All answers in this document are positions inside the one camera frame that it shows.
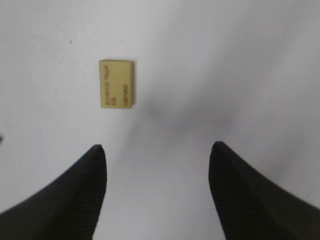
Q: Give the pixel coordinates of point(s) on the yellow eraser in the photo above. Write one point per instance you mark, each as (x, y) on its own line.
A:
(116, 83)

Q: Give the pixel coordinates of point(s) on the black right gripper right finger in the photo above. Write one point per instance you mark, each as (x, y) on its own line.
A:
(251, 207)

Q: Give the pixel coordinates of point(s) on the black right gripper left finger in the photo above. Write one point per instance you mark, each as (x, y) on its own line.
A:
(66, 209)

